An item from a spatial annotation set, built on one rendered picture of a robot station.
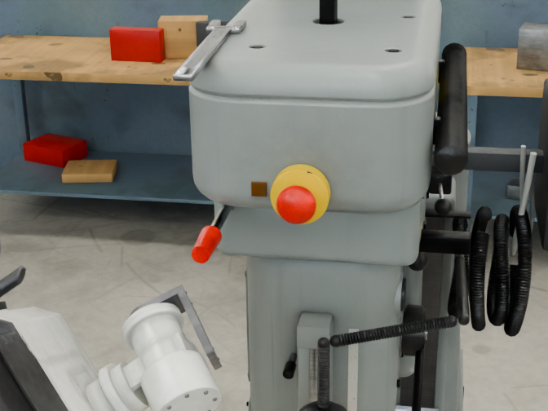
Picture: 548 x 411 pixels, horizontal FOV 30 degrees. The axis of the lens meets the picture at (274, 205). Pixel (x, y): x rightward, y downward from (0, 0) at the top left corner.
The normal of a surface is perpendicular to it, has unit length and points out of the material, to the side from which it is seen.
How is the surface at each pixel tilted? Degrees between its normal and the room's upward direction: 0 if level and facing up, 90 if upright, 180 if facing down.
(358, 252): 90
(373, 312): 90
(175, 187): 0
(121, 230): 0
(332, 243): 90
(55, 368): 57
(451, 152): 90
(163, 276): 0
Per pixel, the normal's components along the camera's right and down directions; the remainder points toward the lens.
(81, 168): -0.01, -0.92
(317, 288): -0.17, 0.37
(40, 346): 0.83, -0.56
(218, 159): -0.45, 0.34
